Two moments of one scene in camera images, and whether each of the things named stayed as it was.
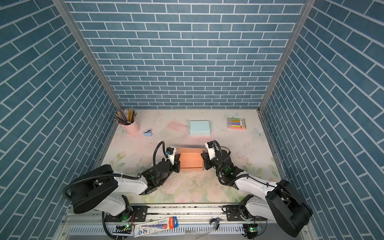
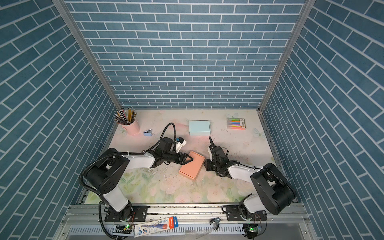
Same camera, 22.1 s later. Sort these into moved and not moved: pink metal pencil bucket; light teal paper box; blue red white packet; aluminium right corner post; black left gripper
Moved: black left gripper
Not moved: aluminium right corner post; pink metal pencil bucket; light teal paper box; blue red white packet
